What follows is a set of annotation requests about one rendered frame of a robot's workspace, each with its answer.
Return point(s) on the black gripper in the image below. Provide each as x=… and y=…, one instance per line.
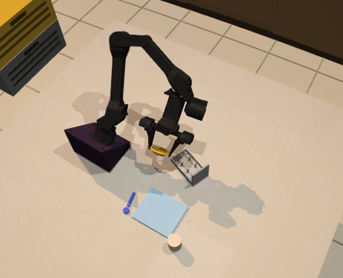
x=150, y=126

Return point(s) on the beige cylinder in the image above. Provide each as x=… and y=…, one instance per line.
x=174, y=242

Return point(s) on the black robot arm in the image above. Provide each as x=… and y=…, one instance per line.
x=116, y=111

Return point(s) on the yellow round plate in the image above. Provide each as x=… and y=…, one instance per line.
x=159, y=150

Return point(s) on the grey dish rack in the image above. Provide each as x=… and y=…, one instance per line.
x=190, y=167

